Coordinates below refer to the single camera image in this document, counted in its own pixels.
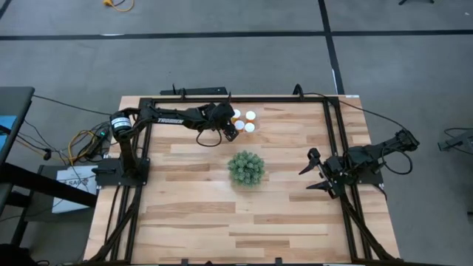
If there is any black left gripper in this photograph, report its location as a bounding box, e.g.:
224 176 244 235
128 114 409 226
202 92 239 143

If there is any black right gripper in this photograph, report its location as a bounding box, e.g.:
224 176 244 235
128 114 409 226
298 147 347 200

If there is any clear plastic basket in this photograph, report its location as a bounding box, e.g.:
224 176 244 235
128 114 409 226
218 104 265 134

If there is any black bar-shaped device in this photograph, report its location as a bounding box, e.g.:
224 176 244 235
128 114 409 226
160 83 228 96

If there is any artificial succulent in patterned pot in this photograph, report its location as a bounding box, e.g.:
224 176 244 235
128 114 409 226
226 149 266 187

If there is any black controller box green light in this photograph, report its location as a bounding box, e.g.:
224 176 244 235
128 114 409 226
86 123 112 156

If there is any dark grey equipment stand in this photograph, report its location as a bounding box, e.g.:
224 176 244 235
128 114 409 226
438 127 473 152

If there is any white printed cardboard box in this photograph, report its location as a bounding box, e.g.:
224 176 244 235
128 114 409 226
51 165 99 214

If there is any black desk support beam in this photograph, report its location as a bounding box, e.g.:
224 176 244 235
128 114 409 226
0 162 99 208

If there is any dark grey desk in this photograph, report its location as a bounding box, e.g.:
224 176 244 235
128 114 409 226
0 86 35 167

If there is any blue panel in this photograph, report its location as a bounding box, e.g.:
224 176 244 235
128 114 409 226
0 115 18 149

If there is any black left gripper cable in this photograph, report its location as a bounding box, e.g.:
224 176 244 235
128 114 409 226
194 125 223 148

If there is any black aluminium table frame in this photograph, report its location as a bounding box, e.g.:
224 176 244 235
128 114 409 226
86 95 402 266

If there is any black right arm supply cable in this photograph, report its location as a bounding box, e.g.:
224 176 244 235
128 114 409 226
293 83 409 132

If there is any black right arm loop cable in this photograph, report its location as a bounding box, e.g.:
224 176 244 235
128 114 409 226
381 146 414 176

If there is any thin black floor cable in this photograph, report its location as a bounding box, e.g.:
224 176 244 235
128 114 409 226
32 94 118 117

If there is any yellow looped cable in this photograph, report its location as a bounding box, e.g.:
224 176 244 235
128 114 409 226
67 129 98 164

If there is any yellow extension cord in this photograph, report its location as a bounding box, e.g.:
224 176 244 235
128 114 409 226
103 0 135 13

